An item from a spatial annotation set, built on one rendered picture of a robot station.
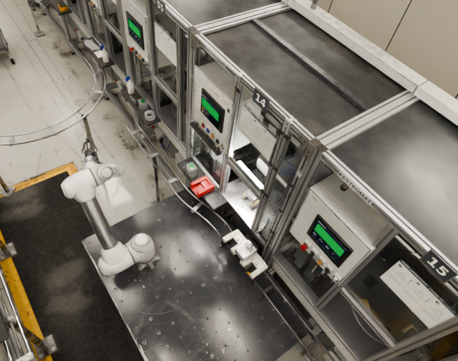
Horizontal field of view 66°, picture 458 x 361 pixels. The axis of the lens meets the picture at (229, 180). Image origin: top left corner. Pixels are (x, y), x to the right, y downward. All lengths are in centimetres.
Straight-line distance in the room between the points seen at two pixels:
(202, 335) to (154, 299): 42
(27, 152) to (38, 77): 135
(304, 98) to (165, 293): 164
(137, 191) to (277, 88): 236
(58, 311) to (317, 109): 268
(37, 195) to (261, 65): 282
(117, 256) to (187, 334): 71
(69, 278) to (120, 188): 107
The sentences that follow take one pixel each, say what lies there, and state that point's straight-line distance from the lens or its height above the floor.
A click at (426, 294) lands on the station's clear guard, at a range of 179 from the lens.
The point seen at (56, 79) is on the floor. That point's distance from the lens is 546.
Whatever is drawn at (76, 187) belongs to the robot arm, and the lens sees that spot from 234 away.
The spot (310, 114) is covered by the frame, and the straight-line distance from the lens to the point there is 190.
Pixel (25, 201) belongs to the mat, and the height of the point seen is 1.
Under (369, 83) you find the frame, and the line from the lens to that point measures 227.
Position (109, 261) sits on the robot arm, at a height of 92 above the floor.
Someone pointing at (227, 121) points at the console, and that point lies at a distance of 225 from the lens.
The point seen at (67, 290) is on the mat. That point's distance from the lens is 355.
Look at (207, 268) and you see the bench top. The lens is 275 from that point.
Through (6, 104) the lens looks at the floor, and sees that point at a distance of 527.
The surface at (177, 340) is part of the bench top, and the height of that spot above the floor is 68.
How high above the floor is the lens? 321
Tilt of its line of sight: 53 degrees down
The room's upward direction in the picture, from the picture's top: 10 degrees clockwise
